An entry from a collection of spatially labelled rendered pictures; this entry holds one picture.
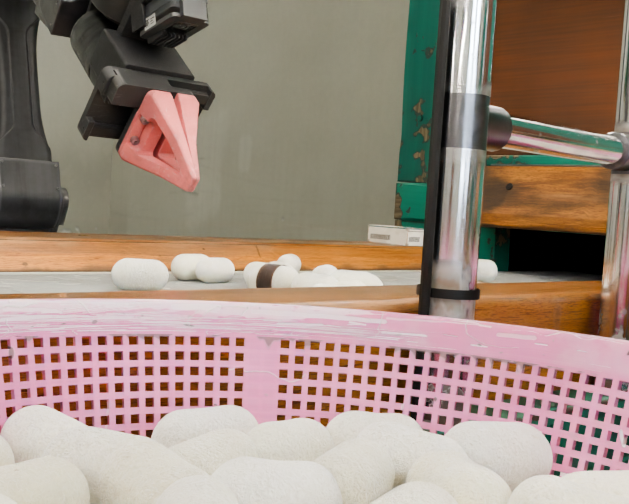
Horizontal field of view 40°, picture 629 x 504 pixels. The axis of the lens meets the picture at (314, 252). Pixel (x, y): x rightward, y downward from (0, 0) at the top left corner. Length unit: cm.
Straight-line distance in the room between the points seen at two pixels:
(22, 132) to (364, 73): 136
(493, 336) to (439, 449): 6
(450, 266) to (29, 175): 68
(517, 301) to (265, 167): 202
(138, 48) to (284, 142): 166
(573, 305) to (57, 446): 32
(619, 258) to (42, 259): 41
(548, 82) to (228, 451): 85
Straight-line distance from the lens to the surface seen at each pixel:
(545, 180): 95
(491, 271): 84
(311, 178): 231
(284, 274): 56
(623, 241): 48
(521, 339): 27
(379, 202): 216
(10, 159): 98
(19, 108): 101
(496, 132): 37
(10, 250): 67
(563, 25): 103
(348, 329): 27
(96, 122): 73
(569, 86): 101
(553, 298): 47
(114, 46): 74
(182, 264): 65
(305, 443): 23
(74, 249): 69
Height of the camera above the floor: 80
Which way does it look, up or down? 3 degrees down
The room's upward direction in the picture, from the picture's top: 4 degrees clockwise
